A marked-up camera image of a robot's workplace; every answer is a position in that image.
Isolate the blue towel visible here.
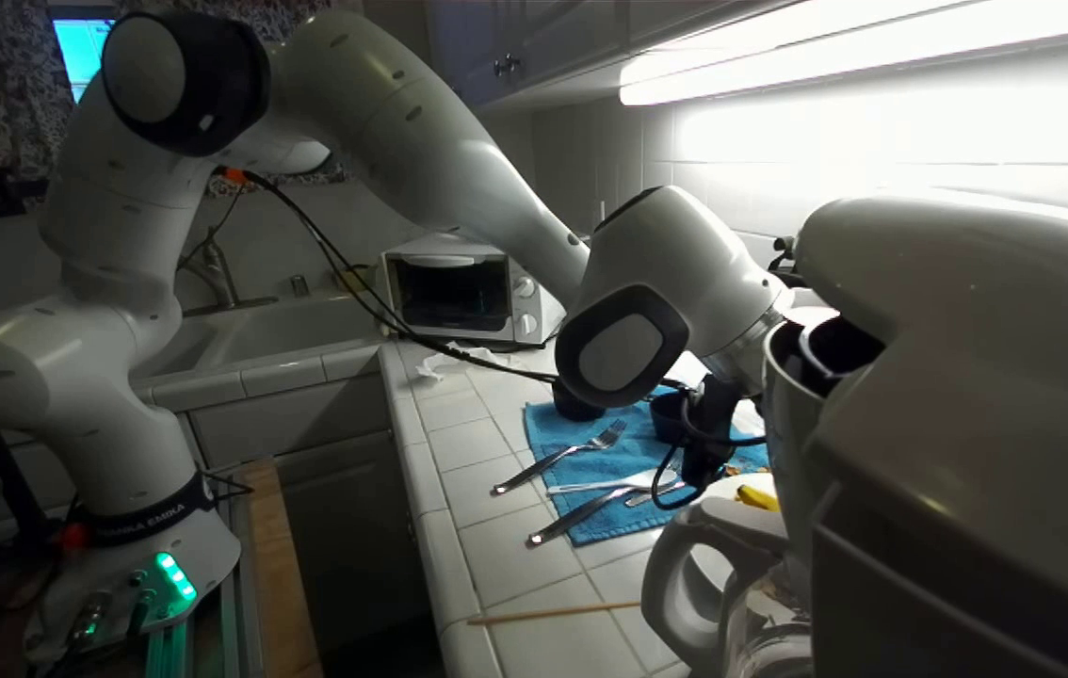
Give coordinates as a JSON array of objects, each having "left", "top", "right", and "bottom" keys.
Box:
[{"left": 524, "top": 384, "right": 770, "bottom": 548}]

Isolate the dark blue bowl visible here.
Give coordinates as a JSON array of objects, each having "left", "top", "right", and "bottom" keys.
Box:
[{"left": 649, "top": 390, "right": 693, "bottom": 445}]

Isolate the metal spoon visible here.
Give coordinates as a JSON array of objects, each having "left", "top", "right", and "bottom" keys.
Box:
[{"left": 547, "top": 471, "right": 678, "bottom": 496}]

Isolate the dark cup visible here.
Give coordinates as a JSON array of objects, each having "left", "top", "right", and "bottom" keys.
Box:
[{"left": 552, "top": 377, "right": 607, "bottom": 423}]

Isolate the metal fork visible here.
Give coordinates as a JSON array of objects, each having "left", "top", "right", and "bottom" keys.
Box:
[{"left": 493, "top": 418, "right": 628, "bottom": 496}]

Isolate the metal knife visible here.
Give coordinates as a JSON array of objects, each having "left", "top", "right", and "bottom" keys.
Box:
[{"left": 526, "top": 480, "right": 688, "bottom": 548}]

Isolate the white toaster oven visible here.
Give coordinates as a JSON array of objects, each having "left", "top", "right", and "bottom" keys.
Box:
[{"left": 380, "top": 234, "right": 567, "bottom": 346}]

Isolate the wooden stick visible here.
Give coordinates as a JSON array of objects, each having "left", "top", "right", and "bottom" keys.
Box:
[{"left": 467, "top": 601, "right": 641, "bottom": 627}]

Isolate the white coffee maker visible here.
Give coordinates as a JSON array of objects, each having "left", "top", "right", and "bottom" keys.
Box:
[{"left": 764, "top": 191, "right": 1068, "bottom": 678}]

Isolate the crumpled white paper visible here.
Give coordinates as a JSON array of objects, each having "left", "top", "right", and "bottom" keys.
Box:
[{"left": 415, "top": 347, "right": 524, "bottom": 383}]

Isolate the toaster oven door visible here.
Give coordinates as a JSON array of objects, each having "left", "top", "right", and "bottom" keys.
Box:
[{"left": 387, "top": 256, "right": 515, "bottom": 336}]

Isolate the lower cabinet door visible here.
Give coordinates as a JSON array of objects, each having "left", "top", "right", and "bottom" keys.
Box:
[{"left": 275, "top": 431, "right": 433, "bottom": 653}]

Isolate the under-cabinet light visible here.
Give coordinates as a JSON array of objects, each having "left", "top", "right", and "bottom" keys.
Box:
[{"left": 618, "top": 0, "right": 1068, "bottom": 107}]

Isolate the upper cabinet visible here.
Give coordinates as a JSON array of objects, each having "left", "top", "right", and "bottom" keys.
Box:
[{"left": 425, "top": 0, "right": 785, "bottom": 112}]

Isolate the sink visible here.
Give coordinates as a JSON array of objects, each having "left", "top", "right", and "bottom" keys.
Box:
[{"left": 133, "top": 292, "right": 386, "bottom": 379}]

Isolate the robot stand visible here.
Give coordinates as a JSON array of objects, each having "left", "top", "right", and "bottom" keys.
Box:
[{"left": 0, "top": 460, "right": 324, "bottom": 678}]

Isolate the metal tap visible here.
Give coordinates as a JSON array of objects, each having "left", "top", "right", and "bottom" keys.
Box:
[{"left": 178, "top": 235, "right": 279, "bottom": 315}]

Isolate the window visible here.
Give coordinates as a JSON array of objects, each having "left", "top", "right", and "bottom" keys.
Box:
[{"left": 51, "top": 17, "right": 117, "bottom": 103}]

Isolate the glass carafe with white handle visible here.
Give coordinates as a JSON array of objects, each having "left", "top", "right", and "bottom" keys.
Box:
[{"left": 640, "top": 497, "right": 816, "bottom": 678}]

